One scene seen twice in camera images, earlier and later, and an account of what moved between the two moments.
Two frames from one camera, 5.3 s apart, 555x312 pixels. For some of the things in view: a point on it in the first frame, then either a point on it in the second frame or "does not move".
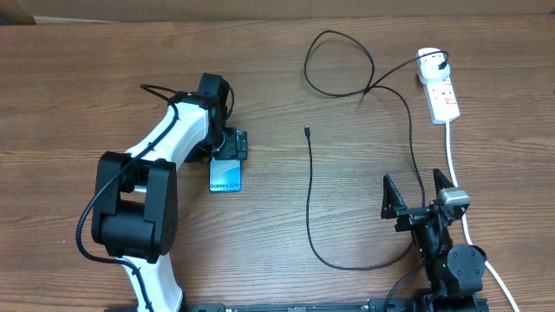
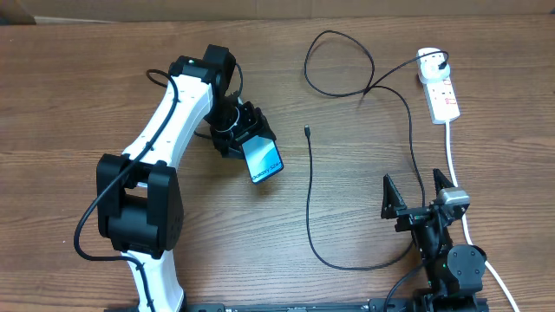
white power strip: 442,100 does not move
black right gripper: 393,208 does not move
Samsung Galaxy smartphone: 225,176 -> 262,158
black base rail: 374,305 does not move
